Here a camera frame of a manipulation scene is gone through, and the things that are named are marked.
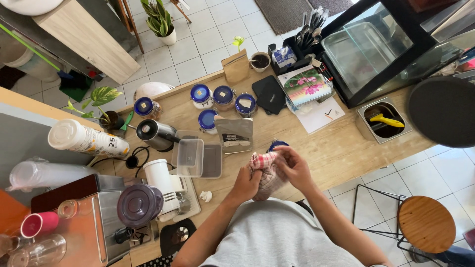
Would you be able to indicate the brown kraft paper bag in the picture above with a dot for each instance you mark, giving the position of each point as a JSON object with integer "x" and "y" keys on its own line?
{"x": 235, "y": 68}

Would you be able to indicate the large clear glass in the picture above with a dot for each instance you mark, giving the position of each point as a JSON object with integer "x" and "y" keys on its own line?
{"x": 39, "y": 252}

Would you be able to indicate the purple grinder hopper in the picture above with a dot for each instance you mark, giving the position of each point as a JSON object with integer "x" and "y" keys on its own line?
{"x": 139, "y": 206}

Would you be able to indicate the person's left hand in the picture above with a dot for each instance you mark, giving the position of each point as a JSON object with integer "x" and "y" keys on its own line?
{"x": 243, "y": 185}

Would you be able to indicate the wooden chair leg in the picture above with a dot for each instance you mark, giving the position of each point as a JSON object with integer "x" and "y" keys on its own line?
{"x": 130, "y": 22}

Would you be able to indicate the leafy plant in dark jar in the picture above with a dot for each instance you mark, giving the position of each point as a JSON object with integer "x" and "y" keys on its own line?
{"x": 104, "y": 97}

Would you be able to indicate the grey coffee bag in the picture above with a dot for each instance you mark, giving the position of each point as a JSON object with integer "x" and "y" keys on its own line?
{"x": 234, "y": 134}

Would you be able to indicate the small green sprout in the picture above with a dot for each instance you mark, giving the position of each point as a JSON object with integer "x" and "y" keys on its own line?
{"x": 238, "y": 40}

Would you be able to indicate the sleeve of clear plastic cups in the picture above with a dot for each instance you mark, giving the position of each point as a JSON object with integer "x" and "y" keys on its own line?
{"x": 48, "y": 174}

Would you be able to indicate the grey door mat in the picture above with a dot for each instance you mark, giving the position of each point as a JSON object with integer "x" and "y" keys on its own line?
{"x": 284, "y": 15}

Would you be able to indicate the pink cup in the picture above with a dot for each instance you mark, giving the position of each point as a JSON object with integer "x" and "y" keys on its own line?
{"x": 39, "y": 224}

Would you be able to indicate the steel knock box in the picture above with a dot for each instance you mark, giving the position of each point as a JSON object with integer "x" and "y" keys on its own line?
{"x": 384, "y": 133}

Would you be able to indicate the blue lid glass jar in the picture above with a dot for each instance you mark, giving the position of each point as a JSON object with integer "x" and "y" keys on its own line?
{"x": 207, "y": 120}
{"x": 276, "y": 144}
{"x": 145, "y": 107}
{"x": 245, "y": 104}
{"x": 201, "y": 95}
{"x": 223, "y": 95}

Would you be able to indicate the light wooden cabinet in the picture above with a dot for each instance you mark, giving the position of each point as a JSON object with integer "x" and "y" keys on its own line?
{"x": 92, "y": 37}

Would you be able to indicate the person's right hand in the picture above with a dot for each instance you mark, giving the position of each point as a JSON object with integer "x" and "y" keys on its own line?
{"x": 298, "y": 170}

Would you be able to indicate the black dotted mat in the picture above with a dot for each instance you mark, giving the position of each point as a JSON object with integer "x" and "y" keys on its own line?
{"x": 157, "y": 261}

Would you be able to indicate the person's grey shirt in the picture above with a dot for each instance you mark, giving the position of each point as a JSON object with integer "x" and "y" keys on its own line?
{"x": 278, "y": 237}

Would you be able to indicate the steel espresso machine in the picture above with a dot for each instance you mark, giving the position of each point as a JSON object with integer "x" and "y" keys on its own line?
{"x": 85, "y": 222}

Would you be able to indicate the bunch of steel cutlery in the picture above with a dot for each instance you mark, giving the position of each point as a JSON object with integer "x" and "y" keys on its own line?
{"x": 311, "y": 28}

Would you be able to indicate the white bucket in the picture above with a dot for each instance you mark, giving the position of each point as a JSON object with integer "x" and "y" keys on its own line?
{"x": 29, "y": 65}

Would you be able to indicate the white round bowl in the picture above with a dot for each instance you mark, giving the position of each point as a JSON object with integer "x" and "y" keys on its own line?
{"x": 152, "y": 90}

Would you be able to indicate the black round tray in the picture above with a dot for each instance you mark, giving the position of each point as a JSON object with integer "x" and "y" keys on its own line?
{"x": 443, "y": 111}

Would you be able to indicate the flower print notebook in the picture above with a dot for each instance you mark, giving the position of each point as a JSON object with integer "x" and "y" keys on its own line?
{"x": 306, "y": 87}

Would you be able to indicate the small clear glass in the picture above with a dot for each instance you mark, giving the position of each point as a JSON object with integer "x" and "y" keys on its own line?
{"x": 72, "y": 208}

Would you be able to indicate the green dustpan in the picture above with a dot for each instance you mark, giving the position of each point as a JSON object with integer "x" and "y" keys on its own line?
{"x": 76, "y": 87}

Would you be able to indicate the white grinder tray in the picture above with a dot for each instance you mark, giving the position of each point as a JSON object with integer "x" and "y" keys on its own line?
{"x": 191, "y": 202}

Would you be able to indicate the white paper sheet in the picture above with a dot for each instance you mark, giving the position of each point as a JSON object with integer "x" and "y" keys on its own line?
{"x": 319, "y": 117}

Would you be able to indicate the white coffee grinder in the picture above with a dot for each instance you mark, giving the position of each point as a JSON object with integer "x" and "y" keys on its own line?
{"x": 159, "y": 178}

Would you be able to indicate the black tamping mat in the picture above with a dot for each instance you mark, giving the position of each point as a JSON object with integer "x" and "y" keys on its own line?
{"x": 167, "y": 241}

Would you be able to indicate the person's left fingers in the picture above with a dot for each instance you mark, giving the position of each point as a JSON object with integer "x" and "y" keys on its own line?
{"x": 252, "y": 174}

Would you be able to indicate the white cup with soil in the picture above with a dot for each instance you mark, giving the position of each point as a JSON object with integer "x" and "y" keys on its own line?
{"x": 260, "y": 61}

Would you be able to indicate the red checked cloth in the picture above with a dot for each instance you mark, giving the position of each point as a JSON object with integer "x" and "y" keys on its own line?
{"x": 268, "y": 174}

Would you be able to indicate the clear plastic container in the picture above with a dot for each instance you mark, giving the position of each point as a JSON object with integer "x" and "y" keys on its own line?
{"x": 183, "y": 134}
{"x": 212, "y": 161}

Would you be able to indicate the black pouch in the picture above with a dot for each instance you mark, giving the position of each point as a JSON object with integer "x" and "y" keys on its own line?
{"x": 269, "y": 95}

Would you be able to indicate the wooden stool black frame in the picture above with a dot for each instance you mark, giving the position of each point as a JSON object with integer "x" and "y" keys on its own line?
{"x": 426, "y": 224}

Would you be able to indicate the blue white tissue packet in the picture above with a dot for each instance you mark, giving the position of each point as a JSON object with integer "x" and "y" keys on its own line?
{"x": 284, "y": 57}

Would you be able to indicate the red pens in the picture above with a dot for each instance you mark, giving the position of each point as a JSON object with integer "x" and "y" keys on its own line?
{"x": 326, "y": 72}

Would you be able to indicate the potted plant white pot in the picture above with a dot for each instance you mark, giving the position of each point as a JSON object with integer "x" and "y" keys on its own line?
{"x": 159, "y": 18}

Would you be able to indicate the steel tamper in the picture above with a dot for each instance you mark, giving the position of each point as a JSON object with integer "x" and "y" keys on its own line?
{"x": 181, "y": 234}

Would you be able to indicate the dark door mat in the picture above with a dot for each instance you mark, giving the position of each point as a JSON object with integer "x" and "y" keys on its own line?
{"x": 332, "y": 5}

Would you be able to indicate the white sink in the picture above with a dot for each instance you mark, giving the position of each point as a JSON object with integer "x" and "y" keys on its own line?
{"x": 29, "y": 5}

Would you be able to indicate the black desk organizer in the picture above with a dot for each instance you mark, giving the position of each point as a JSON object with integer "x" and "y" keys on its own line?
{"x": 297, "y": 59}

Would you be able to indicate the sleeve of white paper cups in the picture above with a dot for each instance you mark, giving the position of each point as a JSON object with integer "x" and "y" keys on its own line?
{"x": 87, "y": 139}

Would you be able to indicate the black glass display case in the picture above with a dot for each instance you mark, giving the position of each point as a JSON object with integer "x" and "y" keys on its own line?
{"x": 382, "y": 52}

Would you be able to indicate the crumpled white tissue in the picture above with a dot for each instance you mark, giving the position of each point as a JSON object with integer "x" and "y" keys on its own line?
{"x": 205, "y": 196}

